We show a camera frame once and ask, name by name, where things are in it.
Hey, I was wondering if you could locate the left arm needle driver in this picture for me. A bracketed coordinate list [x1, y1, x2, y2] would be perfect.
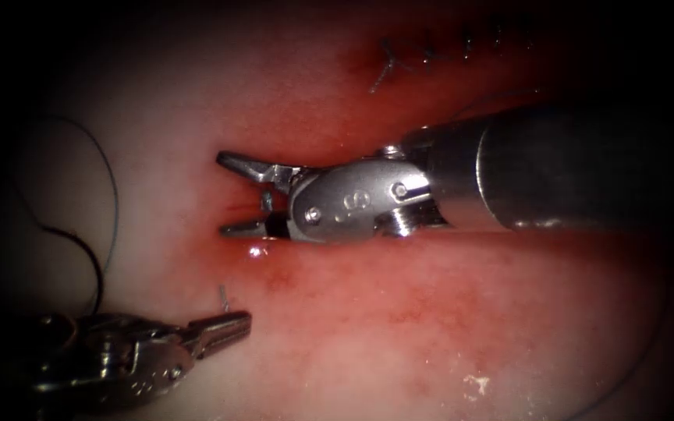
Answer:
[20, 311, 196, 412]

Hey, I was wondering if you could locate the left arm needle driver jaw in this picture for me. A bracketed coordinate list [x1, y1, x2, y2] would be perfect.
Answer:
[192, 326, 252, 359]
[182, 310, 254, 345]

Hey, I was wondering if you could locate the right arm needle driver jaw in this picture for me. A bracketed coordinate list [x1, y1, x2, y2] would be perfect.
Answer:
[218, 210, 291, 241]
[215, 150, 304, 195]

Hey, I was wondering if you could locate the right arm needle driver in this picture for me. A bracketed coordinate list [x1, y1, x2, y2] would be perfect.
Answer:
[286, 143, 450, 245]

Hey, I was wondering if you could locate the tissue pad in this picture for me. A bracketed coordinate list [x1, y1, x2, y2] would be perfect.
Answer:
[0, 0, 674, 421]

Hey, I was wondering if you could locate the blue stitching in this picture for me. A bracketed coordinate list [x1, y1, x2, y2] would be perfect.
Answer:
[367, 23, 537, 96]

